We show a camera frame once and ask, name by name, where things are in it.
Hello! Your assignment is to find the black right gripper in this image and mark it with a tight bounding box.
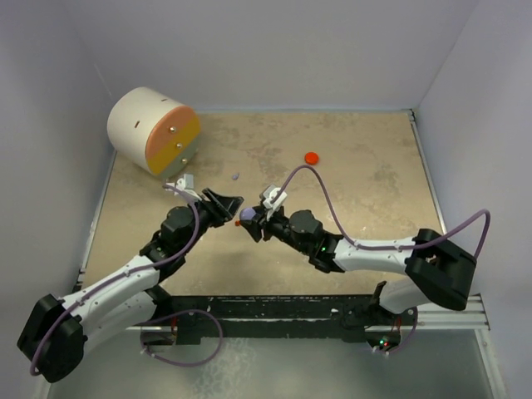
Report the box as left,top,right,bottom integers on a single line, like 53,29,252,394
239,205,311,256

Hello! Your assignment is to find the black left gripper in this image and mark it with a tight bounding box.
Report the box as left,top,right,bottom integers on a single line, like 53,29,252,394
179,189,241,254

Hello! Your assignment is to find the purple earbud charging case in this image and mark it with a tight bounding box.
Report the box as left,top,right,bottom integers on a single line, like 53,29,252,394
239,207,257,221

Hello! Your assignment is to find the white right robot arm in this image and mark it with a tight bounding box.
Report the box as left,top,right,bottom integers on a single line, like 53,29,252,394
239,205,476,325

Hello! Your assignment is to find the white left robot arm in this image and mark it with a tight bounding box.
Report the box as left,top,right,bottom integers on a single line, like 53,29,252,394
17,188,244,383

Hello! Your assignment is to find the orange round cap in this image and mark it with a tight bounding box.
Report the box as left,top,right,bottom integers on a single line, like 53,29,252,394
304,151,320,165

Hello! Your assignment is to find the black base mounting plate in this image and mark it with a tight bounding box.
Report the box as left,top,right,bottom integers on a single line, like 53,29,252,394
146,294,401,345

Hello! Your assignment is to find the round white drawer cabinet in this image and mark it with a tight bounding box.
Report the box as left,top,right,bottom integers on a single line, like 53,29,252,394
106,86,201,180

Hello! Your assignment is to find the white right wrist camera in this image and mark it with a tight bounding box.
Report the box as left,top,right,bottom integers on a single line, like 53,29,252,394
259,185,288,220

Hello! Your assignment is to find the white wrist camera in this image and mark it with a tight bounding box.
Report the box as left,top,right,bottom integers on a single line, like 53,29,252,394
163,173,199,200
259,185,288,220

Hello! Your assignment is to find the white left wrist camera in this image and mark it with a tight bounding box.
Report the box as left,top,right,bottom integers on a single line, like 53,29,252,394
163,173,199,200

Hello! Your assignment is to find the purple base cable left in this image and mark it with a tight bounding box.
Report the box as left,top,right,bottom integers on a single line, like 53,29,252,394
140,309,224,367

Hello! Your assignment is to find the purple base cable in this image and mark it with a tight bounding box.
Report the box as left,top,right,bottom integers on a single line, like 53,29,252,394
140,309,224,367
373,305,420,357

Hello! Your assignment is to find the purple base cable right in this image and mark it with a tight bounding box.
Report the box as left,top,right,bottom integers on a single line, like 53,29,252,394
373,305,420,357

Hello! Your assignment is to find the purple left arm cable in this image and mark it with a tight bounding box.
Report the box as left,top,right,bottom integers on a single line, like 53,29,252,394
28,182,200,377

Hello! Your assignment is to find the aluminium rail right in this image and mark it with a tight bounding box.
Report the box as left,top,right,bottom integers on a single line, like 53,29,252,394
365,293,494,333

